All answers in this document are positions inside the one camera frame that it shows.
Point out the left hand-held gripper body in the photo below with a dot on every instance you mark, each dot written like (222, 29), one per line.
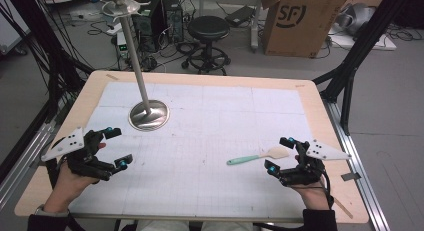
(76, 142)

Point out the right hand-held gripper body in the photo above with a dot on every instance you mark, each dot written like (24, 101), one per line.
(311, 167)

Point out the person's right hand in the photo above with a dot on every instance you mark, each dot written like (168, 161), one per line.
(315, 196)

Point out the person's left hand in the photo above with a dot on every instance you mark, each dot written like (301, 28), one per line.
(66, 187)

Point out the black tape piece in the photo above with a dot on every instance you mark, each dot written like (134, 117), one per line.
(351, 176)

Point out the thin wooden stick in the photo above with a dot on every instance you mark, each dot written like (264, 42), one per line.
(344, 208)

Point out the brown tape piece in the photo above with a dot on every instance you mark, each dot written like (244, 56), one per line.
(112, 77)

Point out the grey wristwatch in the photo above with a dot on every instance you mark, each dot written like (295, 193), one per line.
(50, 211)

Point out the silver metal hanging stand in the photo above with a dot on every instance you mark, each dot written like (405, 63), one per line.
(135, 57)

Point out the white grid mat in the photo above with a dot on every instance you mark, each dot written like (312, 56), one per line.
(200, 131)

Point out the small device with green display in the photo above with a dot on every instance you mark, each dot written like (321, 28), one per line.
(122, 46)

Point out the black computer tower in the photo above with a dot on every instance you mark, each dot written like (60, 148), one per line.
(173, 19)
(148, 24)

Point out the brown cardboard box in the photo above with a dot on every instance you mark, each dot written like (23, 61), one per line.
(300, 27)

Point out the white flat board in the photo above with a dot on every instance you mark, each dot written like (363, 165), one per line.
(363, 41)

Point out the black flat device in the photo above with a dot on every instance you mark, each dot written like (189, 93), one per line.
(240, 15)

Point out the black round stool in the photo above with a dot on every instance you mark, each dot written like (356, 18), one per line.
(208, 29)

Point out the grey crumpled cover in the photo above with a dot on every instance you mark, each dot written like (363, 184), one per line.
(356, 17)

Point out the aluminium rail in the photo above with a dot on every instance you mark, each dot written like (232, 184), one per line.
(23, 164)
(356, 164)

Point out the white stand post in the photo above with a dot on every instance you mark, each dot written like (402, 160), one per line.
(256, 24)

